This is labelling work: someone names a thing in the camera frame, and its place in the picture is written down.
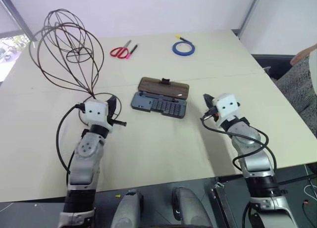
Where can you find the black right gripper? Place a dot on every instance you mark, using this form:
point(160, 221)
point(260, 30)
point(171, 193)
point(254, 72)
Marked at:
point(213, 113)

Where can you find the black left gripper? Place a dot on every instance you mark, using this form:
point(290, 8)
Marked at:
point(111, 118)

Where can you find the grey bit set case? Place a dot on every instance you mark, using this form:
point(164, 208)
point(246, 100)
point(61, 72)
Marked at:
point(158, 106)

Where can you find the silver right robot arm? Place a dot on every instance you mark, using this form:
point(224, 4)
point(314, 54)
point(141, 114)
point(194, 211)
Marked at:
point(255, 161)

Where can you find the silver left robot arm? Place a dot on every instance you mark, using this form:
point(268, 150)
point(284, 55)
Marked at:
point(84, 163)

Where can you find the bystander bare hand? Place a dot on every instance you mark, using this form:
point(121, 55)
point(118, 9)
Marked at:
point(304, 53)

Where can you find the blue tape roll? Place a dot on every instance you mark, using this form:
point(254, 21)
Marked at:
point(183, 54)

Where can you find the black marker with pink cap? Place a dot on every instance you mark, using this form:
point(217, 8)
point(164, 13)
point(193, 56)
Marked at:
point(132, 51)

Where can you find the yellow and black screwdriver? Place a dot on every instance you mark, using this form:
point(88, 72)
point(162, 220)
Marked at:
point(182, 38)

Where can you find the black chair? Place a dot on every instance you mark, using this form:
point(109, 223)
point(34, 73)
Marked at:
point(272, 64)

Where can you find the person in grey clothing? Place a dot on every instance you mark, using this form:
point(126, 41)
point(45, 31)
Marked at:
point(299, 89)

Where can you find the dark grey rounded shape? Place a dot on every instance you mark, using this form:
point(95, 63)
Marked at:
point(190, 208)
point(127, 210)

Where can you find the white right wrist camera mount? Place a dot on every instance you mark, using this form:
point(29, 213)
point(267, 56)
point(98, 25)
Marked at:
point(227, 106)

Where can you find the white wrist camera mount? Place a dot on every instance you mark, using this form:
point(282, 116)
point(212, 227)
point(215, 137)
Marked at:
point(95, 113)
point(227, 106)

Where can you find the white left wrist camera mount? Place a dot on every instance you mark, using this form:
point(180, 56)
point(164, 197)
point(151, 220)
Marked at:
point(95, 113)

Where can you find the grey wall post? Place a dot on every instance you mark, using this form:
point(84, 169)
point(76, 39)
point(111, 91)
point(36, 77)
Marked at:
point(250, 13)

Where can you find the black metal bracket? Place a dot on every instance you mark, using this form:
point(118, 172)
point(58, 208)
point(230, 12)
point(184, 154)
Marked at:
point(223, 205)

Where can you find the grey window frame post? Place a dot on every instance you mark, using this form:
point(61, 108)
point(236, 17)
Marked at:
point(18, 14)

